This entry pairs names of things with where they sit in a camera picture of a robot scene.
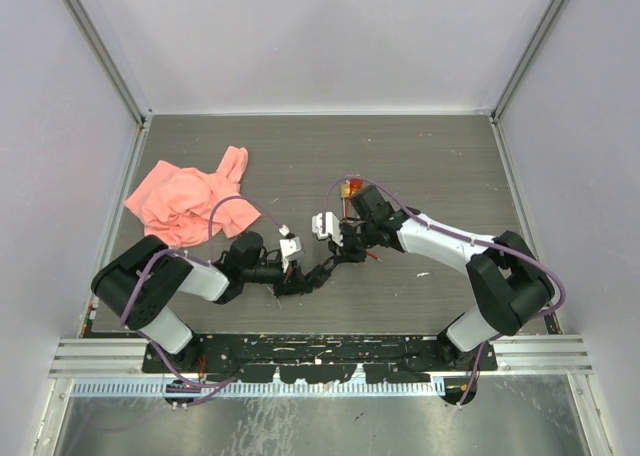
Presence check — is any large brass padlock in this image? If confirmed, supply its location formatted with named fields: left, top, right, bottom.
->
left=340, top=183, right=352, bottom=214

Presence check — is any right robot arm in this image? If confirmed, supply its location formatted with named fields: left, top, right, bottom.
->
left=311, top=184, right=559, bottom=370

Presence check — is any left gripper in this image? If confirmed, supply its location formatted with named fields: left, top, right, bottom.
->
left=243, top=257, right=312, bottom=300

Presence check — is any red cable seal lock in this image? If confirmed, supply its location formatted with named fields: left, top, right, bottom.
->
left=340, top=178, right=386, bottom=263

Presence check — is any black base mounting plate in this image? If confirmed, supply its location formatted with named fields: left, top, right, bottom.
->
left=142, top=331, right=499, bottom=385

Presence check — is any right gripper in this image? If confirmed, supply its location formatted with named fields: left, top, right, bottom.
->
left=324, top=223, right=374, bottom=268

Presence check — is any aluminium frame rail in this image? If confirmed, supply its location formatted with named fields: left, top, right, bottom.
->
left=49, top=334, right=593, bottom=378

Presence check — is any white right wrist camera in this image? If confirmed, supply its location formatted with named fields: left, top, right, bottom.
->
left=311, top=212, right=343, bottom=246

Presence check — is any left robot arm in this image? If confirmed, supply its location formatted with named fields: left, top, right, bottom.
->
left=91, top=231, right=312, bottom=372

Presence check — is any slotted cable duct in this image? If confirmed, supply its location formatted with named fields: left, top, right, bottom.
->
left=71, top=378, right=445, bottom=398

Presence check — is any pink cloth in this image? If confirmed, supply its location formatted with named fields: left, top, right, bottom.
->
left=124, top=146, right=260, bottom=248

